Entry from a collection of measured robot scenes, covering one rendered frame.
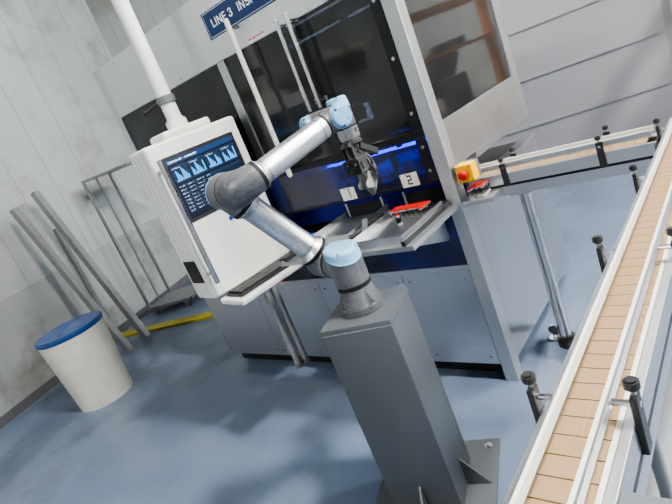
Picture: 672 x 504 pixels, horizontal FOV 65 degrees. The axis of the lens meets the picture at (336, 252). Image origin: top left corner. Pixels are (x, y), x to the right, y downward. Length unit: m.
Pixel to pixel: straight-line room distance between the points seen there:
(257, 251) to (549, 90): 3.78
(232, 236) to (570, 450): 2.03
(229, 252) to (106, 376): 2.05
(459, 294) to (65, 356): 2.90
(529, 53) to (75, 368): 4.76
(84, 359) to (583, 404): 3.77
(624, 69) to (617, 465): 5.11
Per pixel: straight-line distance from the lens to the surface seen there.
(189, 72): 2.94
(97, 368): 4.31
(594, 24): 5.65
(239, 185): 1.54
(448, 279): 2.39
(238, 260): 2.58
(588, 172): 2.13
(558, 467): 0.78
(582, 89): 5.68
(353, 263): 1.65
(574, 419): 0.85
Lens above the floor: 1.46
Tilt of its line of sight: 16 degrees down
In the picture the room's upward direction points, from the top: 22 degrees counter-clockwise
